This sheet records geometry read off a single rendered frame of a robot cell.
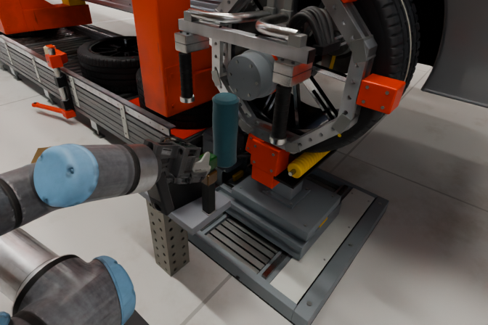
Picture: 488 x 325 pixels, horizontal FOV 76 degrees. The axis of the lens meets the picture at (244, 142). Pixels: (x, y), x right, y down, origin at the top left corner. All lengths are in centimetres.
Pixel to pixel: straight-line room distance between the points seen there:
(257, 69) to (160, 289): 95
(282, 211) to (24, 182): 99
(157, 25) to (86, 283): 89
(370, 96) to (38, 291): 84
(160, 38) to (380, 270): 132
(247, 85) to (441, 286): 119
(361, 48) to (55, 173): 70
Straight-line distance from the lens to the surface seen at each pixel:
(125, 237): 160
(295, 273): 135
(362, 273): 153
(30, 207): 60
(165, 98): 135
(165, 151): 62
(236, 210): 145
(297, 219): 133
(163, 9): 127
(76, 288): 72
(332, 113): 105
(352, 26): 85
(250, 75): 86
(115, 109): 198
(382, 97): 86
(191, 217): 100
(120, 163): 54
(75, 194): 50
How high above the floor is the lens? 115
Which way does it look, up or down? 32 degrees down
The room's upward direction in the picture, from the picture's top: 3 degrees clockwise
